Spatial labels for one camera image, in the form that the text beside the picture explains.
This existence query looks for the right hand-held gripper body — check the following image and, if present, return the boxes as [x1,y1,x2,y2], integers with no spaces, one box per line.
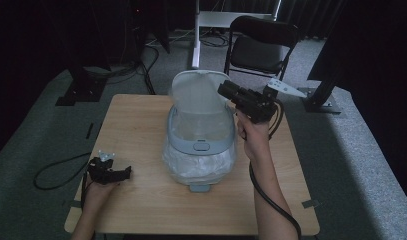
[231,77,309,125]

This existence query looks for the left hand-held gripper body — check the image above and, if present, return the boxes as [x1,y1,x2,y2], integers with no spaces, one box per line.
[86,150,124,185]

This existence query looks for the grey and white trash bin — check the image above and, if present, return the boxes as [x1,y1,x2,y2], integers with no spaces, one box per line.
[161,69,239,194]

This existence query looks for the clear plastic bin liner bag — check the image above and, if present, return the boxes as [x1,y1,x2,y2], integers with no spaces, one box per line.
[161,113,239,187]

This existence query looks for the person's left hand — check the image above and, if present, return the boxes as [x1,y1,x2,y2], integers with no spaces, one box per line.
[80,180,118,215]

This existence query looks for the person's right hand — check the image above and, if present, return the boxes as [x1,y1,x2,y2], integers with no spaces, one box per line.
[235,111,273,163]

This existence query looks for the black folding chair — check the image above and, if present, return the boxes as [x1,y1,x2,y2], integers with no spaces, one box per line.
[223,15,301,91]

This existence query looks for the black slanted stand with base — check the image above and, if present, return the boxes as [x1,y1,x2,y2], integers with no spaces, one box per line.
[296,49,346,115]

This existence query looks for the black stand with square base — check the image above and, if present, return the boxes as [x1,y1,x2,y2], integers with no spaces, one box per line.
[54,49,113,107]

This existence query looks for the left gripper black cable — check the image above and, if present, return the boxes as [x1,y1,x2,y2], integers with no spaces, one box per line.
[33,152,94,209]

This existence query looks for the white desk frame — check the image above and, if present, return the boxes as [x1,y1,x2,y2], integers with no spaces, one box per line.
[190,0,283,70]

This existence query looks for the black floor cables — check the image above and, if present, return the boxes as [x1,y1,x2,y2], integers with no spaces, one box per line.
[85,28,232,96]

